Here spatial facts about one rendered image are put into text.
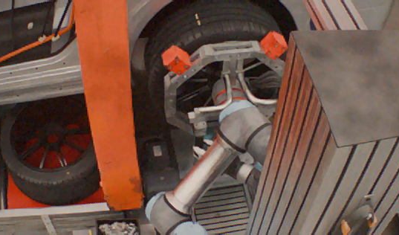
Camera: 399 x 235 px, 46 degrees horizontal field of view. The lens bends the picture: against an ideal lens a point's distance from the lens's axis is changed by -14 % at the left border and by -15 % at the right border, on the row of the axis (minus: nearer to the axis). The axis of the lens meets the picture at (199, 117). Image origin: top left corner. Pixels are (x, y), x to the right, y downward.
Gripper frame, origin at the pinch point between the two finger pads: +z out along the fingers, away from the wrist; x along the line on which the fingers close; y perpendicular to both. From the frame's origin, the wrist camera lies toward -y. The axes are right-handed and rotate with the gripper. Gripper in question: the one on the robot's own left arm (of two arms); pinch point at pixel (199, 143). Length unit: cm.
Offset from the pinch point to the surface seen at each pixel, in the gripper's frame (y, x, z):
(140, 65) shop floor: 83, 83, 101
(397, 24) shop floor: 84, 264, -41
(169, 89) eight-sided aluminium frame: -11.8, 8.2, 20.5
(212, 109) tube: -17.9, 5.1, -2.1
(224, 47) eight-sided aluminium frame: -27.9, 27.6, 7.5
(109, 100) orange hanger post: -43, -30, 17
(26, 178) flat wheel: 33, -50, 70
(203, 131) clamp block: -9.9, -0.3, -1.7
